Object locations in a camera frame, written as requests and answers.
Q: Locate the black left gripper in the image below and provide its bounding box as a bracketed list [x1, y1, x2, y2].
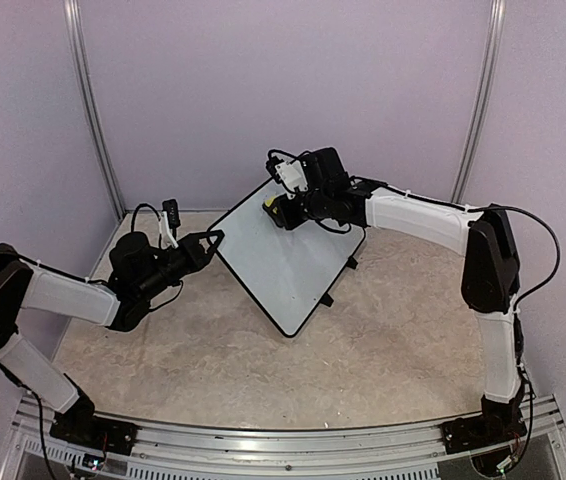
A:
[138, 230, 225, 302]

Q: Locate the black framed whiteboard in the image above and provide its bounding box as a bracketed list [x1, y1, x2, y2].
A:
[209, 179, 366, 338]

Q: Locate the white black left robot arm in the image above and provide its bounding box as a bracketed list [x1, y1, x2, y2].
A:
[0, 230, 224, 445]

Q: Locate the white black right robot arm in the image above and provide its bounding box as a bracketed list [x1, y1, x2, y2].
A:
[263, 147, 525, 444]

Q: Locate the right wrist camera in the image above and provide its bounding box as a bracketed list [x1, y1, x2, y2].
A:
[265, 153, 309, 199]

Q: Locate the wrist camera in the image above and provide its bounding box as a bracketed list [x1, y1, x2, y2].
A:
[265, 153, 309, 199]
[159, 199, 181, 248]

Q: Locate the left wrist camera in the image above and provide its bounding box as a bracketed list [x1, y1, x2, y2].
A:
[159, 199, 181, 248]

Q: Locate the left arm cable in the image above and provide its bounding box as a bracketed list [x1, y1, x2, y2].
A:
[131, 201, 165, 236]

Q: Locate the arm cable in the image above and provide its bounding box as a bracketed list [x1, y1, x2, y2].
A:
[131, 201, 165, 236]
[492, 203, 561, 306]

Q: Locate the front aluminium rail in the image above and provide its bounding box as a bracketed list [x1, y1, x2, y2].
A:
[0, 396, 566, 479]

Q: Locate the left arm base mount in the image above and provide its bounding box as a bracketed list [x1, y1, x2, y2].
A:
[50, 414, 139, 456]

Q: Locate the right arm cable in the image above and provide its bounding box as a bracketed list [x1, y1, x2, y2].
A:
[492, 203, 561, 306]

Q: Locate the left aluminium frame post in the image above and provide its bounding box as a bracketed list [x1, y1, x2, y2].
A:
[63, 0, 126, 221]

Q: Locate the aluminium frame post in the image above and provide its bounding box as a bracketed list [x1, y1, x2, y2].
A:
[451, 0, 506, 203]
[63, 0, 126, 221]

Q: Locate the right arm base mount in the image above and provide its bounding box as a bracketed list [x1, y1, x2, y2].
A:
[440, 415, 527, 455]

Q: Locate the right aluminium frame post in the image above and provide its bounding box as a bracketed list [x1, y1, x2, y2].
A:
[451, 0, 506, 203]

